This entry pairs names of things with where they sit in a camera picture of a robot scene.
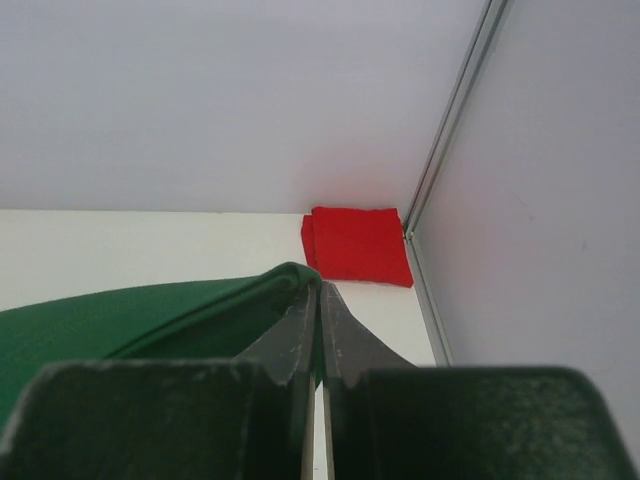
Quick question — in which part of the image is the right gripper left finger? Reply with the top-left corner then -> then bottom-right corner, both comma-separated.
1,286 -> 318,479

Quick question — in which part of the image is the folded red t-shirt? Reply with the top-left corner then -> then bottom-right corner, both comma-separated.
301,206 -> 414,288

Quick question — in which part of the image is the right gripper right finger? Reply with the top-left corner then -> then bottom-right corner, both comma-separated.
319,282 -> 625,479

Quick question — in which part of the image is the green t-shirt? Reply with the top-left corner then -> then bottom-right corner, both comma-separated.
1,262 -> 322,437

